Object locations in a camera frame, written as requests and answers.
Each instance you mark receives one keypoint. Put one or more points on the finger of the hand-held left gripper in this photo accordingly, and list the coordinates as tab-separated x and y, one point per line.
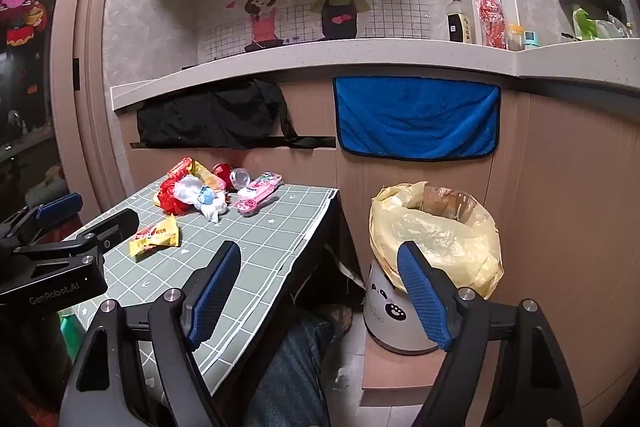
59	205
112	224

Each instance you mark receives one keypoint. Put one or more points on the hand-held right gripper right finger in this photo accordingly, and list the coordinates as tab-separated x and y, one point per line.
424	297

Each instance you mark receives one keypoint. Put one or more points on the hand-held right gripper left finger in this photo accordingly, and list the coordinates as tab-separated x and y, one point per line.
216	292

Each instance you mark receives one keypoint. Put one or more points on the white panda print bin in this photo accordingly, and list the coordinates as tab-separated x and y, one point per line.
392	307

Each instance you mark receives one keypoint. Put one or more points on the yellow snack packet red label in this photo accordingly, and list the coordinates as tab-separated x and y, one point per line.
157	239

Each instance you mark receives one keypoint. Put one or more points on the red wrapper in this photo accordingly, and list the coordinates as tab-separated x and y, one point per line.
169	203

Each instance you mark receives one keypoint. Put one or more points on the white blue wrapper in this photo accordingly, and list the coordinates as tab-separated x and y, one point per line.
207	203

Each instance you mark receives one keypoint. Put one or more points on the yellow zigzag edge snack packet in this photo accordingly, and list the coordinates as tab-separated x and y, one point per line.
205	173

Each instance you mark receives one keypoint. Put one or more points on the pink snack packet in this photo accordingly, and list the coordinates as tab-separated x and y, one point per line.
260	192

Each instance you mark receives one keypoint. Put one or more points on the crushed red can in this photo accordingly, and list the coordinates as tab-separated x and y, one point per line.
223	171

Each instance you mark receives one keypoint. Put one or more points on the green checked tablecloth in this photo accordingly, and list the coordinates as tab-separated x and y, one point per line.
265	247

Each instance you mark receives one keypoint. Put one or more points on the brown wrapper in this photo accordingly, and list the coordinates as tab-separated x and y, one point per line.
440	203

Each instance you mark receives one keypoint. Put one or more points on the person's leg in jeans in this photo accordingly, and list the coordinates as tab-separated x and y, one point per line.
295	367

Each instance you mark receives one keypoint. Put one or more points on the black cloth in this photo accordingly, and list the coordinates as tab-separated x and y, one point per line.
210	117

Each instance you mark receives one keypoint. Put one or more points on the blue towel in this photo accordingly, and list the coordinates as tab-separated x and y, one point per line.
415	117

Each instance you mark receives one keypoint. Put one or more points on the dark soy sauce bottle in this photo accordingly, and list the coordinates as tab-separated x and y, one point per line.
458	27

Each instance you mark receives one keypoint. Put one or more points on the small jar with orange lid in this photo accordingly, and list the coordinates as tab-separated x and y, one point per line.
515	39

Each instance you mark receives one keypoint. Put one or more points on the teal cup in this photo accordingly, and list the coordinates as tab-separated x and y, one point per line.
531	42

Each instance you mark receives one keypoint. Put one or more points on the plastic bottle with red contents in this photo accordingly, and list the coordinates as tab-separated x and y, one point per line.
492	17

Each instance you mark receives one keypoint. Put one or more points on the green vegetable bag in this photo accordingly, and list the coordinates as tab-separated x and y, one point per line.
587	24

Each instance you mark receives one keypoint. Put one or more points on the brown door frame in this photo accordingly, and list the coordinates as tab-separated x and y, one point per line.
90	82

